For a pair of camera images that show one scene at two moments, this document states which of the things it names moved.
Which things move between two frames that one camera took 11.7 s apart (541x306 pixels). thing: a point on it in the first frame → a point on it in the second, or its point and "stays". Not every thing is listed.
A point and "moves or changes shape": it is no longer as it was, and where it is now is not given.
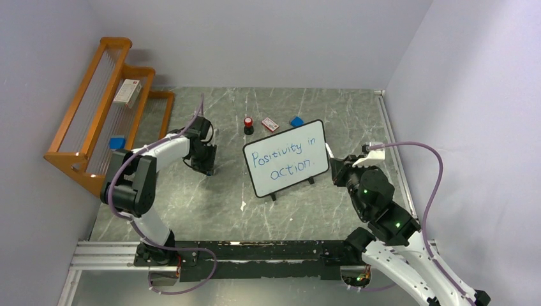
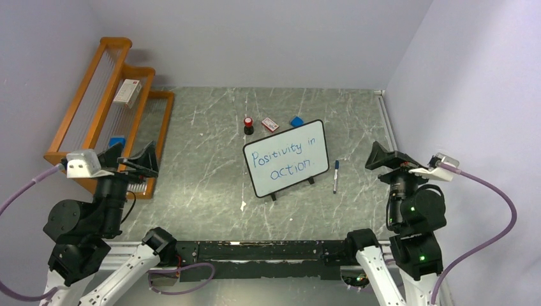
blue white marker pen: x=330 y=151 moves or changes shape
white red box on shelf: x=127 y=92 stays
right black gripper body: x=353 y=174 → x=402 y=176
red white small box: x=270 y=125 stays
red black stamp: x=248 y=127 stays
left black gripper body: x=203 y=160 → x=122 y=176
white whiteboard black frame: x=281 y=160 stays
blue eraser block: x=297 y=122 stays
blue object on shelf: x=117 y=143 stays
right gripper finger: x=339 y=168 → x=379 y=157
